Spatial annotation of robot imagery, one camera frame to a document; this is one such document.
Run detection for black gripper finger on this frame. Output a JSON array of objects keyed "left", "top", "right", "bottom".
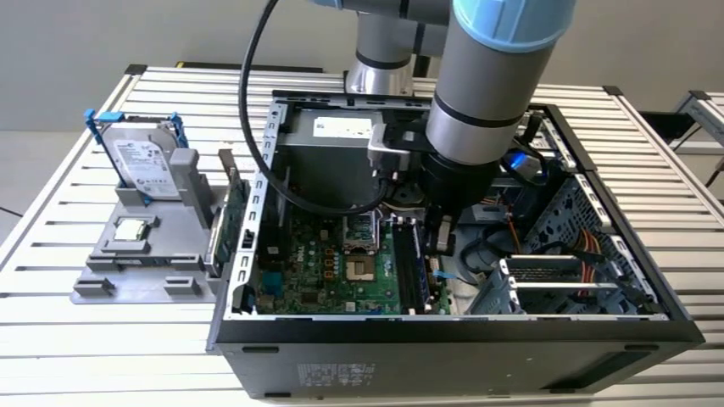
[{"left": 425, "top": 205, "right": 458, "bottom": 256}]

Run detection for dark blue RAM stick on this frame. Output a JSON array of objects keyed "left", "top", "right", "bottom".
[
  {"left": 411, "top": 220, "right": 433, "bottom": 311},
  {"left": 114, "top": 259, "right": 175, "bottom": 269}
]

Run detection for RAM slot white clips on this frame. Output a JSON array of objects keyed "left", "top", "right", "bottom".
[
  {"left": 397, "top": 215, "right": 418, "bottom": 315},
  {"left": 411, "top": 215, "right": 435, "bottom": 315}
]

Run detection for round black cooler fan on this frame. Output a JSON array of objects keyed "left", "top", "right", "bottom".
[{"left": 390, "top": 186, "right": 430, "bottom": 207}]

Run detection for CPU socket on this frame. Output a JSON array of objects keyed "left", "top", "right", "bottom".
[{"left": 343, "top": 253, "right": 378, "bottom": 282}]

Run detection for metal socket cover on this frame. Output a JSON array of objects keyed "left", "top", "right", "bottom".
[{"left": 342, "top": 214, "right": 379, "bottom": 253}]

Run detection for green motherboard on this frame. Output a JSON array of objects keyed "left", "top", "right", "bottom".
[{"left": 251, "top": 207, "right": 458, "bottom": 315}]

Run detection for grey power supply unit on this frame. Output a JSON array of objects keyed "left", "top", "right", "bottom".
[{"left": 277, "top": 105, "right": 390, "bottom": 213}]

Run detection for grey metal disk bay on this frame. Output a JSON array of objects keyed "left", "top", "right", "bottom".
[{"left": 469, "top": 254, "right": 631, "bottom": 315}]

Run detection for black open PC case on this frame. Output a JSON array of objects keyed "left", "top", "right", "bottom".
[{"left": 206, "top": 87, "right": 707, "bottom": 399}]

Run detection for green graphics card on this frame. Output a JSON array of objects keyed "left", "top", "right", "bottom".
[{"left": 205, "top": 148, "right": 253, "bottom": 282}]

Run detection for aluminium slat side table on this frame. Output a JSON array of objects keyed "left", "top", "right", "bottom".
[{"left": 669, "top": 89, "right": 724, "bottom": 190}]

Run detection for grey parts rack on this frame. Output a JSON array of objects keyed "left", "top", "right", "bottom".
[{"left": 69, "top": 148, "right": 251, "bottom": 306}]

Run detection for silver CPU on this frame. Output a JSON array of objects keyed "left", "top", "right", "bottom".
[{"left": 111, "top": 220, "right": 150, "bottom": 243}]

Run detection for silver disk in blue carrier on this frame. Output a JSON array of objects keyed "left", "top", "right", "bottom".
[{"left": 83, "top": 109, "right": 191, "bottom": 209}]

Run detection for thin black data cable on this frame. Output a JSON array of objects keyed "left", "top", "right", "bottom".
[{"left": 459, "top": 226, "right": 503, "bottom": 282}]

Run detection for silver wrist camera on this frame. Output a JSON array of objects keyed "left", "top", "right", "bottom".
[{"left": 505, "top": 150, "right": 550, "bottom": 184}]

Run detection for thin orange wire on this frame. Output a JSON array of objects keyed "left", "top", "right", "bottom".
[{"left": 506, "top": 211, "right": 522, "bottom": 254}]

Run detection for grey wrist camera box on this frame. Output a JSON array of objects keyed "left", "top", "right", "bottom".
[{"left": 366, "top": 122, "right": 414, "bottom": 181}]

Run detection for black sleeved cable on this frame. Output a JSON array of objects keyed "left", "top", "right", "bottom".
[{"left": 531, "top": 239, "right": 606, "bottom": 261}]

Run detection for orange yellow wire bundle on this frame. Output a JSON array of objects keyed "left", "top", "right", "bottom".
[{"left": 570, "top": 226, "right": 603, "bottom": 300}]

